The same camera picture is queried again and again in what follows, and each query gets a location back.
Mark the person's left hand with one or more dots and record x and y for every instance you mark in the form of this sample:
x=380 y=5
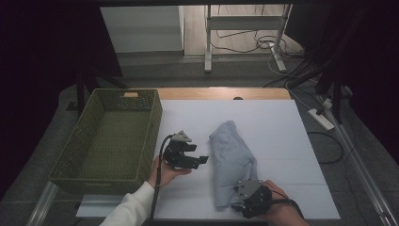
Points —
x=166 y=175

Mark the black floor stand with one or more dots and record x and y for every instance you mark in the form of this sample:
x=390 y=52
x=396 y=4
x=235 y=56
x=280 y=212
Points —
x=81 y=94
x=337 y=100

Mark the white power strip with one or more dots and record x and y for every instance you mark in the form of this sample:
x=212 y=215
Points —
x=321 y=119

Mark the person's right hand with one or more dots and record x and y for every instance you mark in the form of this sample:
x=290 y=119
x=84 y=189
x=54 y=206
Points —
x=282 y=210

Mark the white metal desk frame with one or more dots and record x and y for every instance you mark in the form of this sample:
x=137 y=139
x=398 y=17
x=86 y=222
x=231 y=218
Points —
x=244 y=22

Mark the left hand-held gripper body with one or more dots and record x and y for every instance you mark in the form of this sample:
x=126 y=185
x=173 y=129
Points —
x=178 y=157

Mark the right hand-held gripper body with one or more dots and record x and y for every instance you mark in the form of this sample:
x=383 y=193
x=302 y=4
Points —
x=255 y=201

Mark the light blue tank top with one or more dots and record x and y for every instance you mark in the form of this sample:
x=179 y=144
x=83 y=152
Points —
x=232 y=163

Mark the wooden table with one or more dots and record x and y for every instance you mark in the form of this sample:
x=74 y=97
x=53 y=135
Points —
x=204 y=93

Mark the white foam board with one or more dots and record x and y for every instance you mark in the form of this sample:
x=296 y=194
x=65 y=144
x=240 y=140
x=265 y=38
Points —
x=282 y=141

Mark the metal frame rail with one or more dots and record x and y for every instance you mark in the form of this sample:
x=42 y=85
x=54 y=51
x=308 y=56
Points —
x=360 y=166
x=44 y=202

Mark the white plug adapter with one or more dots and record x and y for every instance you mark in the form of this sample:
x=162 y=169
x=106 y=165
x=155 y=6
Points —
x=328 y=103

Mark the green woven basket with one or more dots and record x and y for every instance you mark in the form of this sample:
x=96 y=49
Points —
x=106 y=144

